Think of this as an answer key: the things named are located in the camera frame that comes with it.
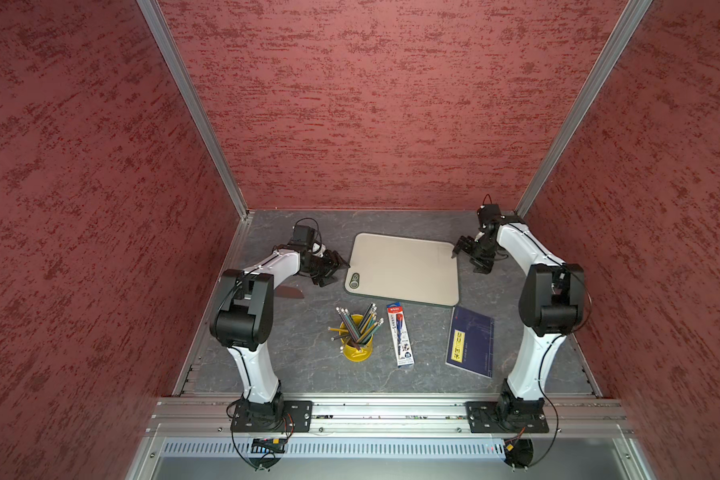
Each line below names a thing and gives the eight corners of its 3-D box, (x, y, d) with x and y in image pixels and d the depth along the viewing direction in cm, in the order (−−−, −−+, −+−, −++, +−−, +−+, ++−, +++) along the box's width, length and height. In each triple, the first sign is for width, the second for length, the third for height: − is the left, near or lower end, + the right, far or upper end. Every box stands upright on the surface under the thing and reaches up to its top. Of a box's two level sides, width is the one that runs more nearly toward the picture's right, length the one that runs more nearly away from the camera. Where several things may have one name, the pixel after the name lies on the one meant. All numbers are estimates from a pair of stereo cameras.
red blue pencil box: (397, 367, 84) (398, 365, 82) (386, 307, 96) (386, 304, 94) (414, 365, 84) (415, 362, 83) (400, 305, 96) (401, 302, 95)
